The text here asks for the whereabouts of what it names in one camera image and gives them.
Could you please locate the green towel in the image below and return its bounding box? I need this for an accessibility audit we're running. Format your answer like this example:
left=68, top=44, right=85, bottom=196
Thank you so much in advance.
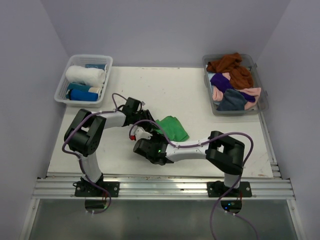
left=155, top=116, right=190, bottom=142

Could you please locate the white towel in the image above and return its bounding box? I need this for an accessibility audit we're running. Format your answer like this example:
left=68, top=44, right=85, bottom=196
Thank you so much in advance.
left=65, top=65, right=107, bottom=88

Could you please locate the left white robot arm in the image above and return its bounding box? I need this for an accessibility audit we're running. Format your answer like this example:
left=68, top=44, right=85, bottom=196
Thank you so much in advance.
left=62, top=97, right=154, bottom=197

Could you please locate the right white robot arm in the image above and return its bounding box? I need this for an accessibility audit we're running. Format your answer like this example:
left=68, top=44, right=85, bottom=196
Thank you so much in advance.
left=133, top=131, right=245, bottom=197

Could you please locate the teal rolled towel with swirl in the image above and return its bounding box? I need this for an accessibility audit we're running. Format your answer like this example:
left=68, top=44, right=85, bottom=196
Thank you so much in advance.
left=85, top=63, right=108, bottom=72

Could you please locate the blue rolled towel front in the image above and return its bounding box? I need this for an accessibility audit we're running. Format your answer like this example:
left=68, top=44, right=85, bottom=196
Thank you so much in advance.
left=66, top=89, right=99, bottom=102

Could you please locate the teal and cream rolled towel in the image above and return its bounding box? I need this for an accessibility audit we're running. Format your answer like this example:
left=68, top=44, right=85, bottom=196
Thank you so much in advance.
left=66, top=83, right=102, bottom=95

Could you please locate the white plastic basket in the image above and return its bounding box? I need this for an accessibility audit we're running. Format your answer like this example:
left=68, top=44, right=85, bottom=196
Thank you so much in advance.
left=54, top=54, right=113, bottom=108

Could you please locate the pink towel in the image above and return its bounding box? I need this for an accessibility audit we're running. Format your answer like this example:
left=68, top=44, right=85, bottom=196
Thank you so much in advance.
left=211, top=73, right=262, bottom=111

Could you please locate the light blue towel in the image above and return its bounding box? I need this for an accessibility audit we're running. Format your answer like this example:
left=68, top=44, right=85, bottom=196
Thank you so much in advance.
left=207, top=72, right=216, bottom=82

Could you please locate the purple towel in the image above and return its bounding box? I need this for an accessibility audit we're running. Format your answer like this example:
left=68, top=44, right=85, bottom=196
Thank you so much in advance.
left=210, top=73, right=256, bottom=103

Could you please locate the dark grey-blue towel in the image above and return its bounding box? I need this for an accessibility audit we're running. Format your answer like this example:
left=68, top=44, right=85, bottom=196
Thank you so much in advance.
left=217, top=89, right=247, bottom=111

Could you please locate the clear plastic bin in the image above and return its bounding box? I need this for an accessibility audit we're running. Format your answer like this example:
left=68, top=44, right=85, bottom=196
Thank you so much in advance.
left=202, top=54, right=269, bottom=117

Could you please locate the brown towel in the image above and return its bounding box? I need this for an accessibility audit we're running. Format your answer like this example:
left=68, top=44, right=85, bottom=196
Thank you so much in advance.
left=206, top=52, right=254, bottom=90

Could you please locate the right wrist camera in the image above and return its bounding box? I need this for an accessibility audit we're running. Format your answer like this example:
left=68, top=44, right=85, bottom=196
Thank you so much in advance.
left=129, top=126, right=153, bottom=141

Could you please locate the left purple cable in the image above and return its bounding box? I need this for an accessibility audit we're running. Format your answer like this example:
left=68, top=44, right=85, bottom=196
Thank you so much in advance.
left=61, top=92, right=131, bottom=216

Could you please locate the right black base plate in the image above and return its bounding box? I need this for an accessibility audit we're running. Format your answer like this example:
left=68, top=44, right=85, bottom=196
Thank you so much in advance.
left=206, top=181, right=253, bottom=198

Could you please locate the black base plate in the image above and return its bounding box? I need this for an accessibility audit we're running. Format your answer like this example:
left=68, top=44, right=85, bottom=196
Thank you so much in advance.
left=206, top=181, right=253, bottom=198
left=72, top=181, right=120, bottom=198

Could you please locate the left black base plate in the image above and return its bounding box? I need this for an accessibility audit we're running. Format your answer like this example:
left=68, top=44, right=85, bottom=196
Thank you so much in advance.
left=72, top=181, right=120, bottom=198

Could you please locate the aluminium mounting rail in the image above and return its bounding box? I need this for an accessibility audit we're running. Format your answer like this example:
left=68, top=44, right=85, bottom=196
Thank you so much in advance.
left=32, top=174, right=295, bottom=200

